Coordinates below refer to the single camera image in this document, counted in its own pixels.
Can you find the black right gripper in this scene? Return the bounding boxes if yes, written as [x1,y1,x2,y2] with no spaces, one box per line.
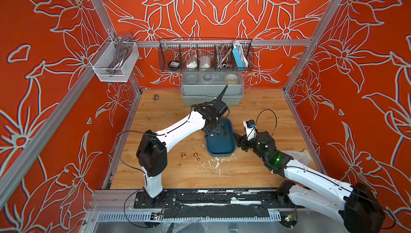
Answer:
[232,128,269,164]

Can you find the teal plastic storage box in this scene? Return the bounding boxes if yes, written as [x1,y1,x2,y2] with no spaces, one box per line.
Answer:
[206,118,237,158]

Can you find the bronze chess piece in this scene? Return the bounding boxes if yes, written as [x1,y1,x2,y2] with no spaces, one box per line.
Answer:
[194,153,200,161]

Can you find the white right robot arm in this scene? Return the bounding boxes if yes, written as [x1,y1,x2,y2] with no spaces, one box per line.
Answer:
[234,120,385,233]

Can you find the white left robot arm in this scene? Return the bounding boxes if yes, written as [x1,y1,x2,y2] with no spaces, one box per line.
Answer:
[136,100,229,199]

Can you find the blue white box in basket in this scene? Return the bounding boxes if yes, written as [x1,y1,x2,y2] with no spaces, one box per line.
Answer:
[232,40,248,68]

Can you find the grey plastic lidded container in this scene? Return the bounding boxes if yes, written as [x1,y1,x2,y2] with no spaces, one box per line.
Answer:
[181,71,245,106]

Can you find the white cloth on table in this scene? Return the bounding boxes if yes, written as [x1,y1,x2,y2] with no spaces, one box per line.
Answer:
[289,149,314,166]

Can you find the metal tongs in basket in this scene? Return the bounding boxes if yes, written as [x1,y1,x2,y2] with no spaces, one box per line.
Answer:
[215,44,232,69]

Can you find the black wire wall basket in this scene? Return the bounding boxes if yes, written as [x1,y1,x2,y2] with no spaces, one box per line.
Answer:
[158,37,255,72]

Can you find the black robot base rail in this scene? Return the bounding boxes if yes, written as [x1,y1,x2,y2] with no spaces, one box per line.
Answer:
[132,188,298,219]

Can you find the white mesh wall basket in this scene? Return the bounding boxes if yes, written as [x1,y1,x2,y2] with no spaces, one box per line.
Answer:
[90,42,139,83]

